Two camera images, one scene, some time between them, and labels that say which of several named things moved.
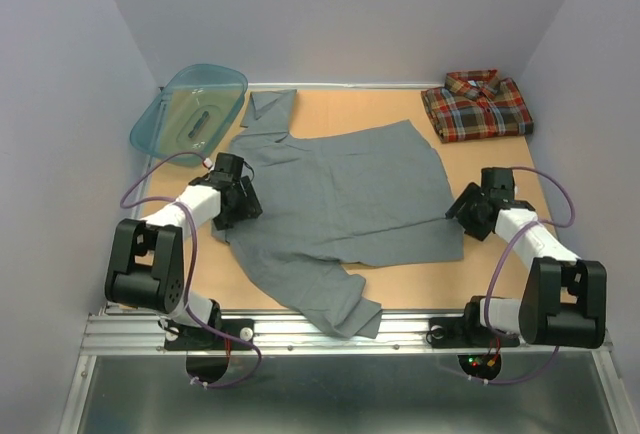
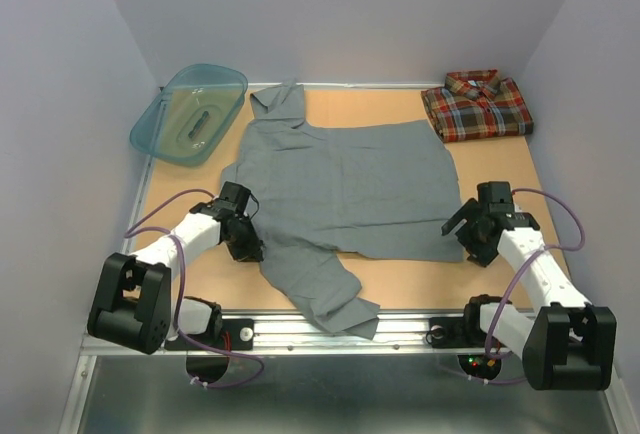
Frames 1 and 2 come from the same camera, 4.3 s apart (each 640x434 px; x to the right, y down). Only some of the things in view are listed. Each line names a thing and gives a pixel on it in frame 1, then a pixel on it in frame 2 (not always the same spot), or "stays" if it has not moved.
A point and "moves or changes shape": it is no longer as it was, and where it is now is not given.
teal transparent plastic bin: (192, 115) stays
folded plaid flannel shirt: (477, 104) stays
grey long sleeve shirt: (372, 196) moves or changes shape
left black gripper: (250, 205) to (250, 252)
